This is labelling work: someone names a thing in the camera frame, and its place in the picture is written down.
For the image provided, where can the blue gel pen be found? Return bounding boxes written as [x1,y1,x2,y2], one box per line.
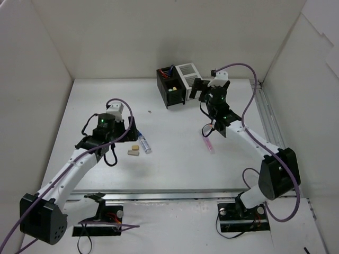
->
[168,65,174,78]

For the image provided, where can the pink highlighter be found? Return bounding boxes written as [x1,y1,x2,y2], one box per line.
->
[202,137,215,154]

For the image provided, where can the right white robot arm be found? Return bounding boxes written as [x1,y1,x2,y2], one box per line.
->
[190,78,300,218]

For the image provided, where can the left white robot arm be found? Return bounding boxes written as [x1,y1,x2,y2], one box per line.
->
[19,113,138,245]

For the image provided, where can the tan eraser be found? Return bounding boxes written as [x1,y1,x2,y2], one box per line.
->
[131,144,139,150]

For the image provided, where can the grey eraser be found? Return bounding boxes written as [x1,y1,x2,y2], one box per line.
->
[127,150,140,156]

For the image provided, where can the white pen holder box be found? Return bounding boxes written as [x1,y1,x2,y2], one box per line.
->
[175,62,202,101]

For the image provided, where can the black pen holder box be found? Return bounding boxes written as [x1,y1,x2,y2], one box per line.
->
[156,66,186,108]

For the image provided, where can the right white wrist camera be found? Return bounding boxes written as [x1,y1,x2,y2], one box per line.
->
[208,70,229,87]

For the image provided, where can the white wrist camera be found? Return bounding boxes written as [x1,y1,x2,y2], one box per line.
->
[106,102,124,122]
[208,70,229,87]

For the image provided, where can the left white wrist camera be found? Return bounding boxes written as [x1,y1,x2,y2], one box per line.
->
[106,102,124,122]

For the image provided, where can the aluminium front rail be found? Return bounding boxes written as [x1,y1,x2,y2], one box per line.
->
[66,188,297,202]

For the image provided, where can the aluminium side rail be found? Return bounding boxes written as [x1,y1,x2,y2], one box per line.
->
[250,79,300,196]

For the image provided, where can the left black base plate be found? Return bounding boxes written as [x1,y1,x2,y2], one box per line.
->
[72,205,124,237]

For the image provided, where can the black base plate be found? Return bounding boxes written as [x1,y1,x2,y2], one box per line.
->
[217,203,270,234]
[72,205,124,237]

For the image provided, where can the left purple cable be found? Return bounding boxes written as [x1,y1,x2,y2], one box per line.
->
[5,98,141,254]

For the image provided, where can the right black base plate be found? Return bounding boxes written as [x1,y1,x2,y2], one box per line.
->
[217,203,270,234]

